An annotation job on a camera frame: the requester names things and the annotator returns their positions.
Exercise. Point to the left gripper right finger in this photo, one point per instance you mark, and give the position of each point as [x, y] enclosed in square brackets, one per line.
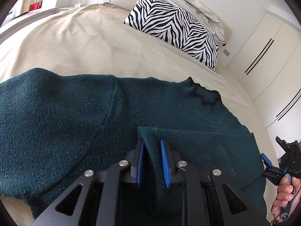
[208, 198]

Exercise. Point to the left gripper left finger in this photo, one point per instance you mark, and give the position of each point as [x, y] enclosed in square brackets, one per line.
[107, 197]

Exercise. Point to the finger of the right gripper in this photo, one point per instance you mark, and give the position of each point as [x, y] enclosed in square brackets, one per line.
[266, 161]
[284, 145]

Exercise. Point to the dark teal knit sweater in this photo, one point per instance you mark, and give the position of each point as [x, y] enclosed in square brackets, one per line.
[53, 128]

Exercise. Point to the person's right hand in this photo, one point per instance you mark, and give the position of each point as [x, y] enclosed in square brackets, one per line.
[285, 194]

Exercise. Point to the zebra print pillow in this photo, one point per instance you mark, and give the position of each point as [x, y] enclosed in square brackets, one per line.
[174, 25]

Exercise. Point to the beige bed sheet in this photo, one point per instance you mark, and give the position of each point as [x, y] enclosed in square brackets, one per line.
[94, 39]

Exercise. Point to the crumpled white duvet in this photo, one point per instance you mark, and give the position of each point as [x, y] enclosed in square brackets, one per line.
[203, 15]

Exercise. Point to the white nightstand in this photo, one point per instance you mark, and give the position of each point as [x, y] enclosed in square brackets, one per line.
[65, 9]

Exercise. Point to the red box on shelf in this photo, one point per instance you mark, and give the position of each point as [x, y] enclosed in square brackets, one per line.
[35, 6]

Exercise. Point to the white wardrobe with black handles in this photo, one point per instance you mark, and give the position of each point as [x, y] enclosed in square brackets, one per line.
[268, 68]

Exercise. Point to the right wall socket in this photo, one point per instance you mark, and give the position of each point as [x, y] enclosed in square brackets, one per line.
[226, 52]

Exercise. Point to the grey bed frame edge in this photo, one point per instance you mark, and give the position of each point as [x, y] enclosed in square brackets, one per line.
[23, 20]

